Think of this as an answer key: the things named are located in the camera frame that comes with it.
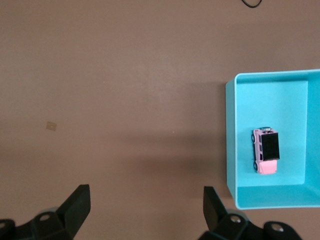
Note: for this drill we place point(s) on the pink jeep toy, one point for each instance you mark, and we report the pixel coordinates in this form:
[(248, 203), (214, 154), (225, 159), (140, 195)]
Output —
[(268, 168)]

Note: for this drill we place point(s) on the small brown tape patch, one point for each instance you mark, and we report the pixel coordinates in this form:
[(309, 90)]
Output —
[(51, 126)]

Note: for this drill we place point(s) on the turquoise plastic bin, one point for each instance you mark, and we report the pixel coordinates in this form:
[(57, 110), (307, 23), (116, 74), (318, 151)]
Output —
[(287, 105)]

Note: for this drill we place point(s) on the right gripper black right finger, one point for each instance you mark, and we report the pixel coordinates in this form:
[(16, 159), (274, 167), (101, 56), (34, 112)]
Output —
[(215, 215)]

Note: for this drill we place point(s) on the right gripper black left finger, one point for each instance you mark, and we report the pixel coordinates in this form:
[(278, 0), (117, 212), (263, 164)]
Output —
[(72, 212)]

